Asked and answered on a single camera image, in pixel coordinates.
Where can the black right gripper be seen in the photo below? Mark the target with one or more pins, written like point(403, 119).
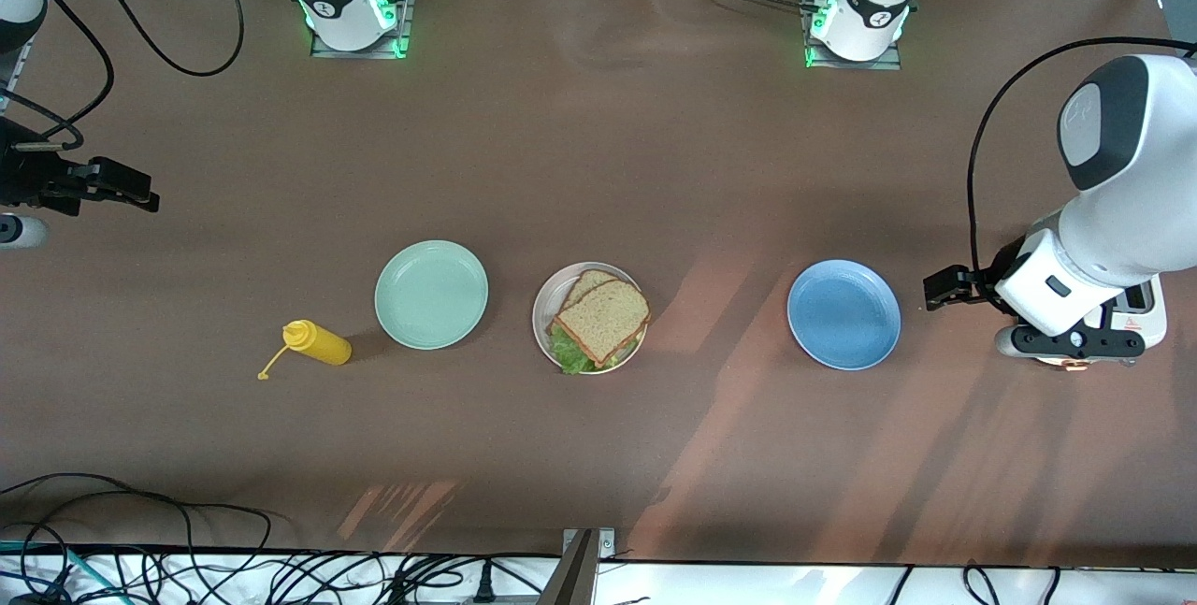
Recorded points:
point(28, 177)

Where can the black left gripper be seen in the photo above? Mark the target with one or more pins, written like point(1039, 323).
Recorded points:
point(989, 284)

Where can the yellow squeeze bottle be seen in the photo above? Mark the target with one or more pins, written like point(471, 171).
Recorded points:
point(323, 343)

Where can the brown bread slice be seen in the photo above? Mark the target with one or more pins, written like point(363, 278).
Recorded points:
point(580, 285)
point(603, 320)

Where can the green lettuce leaf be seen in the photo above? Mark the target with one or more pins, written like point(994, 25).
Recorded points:
point(570, 352)

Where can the beige plate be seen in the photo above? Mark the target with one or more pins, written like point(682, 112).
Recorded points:
point(544, 320)

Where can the blue plate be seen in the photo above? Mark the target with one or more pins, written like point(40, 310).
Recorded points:
point(843, 314)

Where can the mint green plate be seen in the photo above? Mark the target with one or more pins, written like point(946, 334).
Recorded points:
point(430, 295)

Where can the white toaster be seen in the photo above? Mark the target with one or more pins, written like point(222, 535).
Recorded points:
point(1141, 310)

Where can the black power plug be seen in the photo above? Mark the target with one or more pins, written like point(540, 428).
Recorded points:
point(483, 582)

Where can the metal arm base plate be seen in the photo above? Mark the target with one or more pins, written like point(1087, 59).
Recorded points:
point(888, 64)
point(406, 11)

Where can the metal bracket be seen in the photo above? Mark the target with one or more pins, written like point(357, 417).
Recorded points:
point(580, 568)

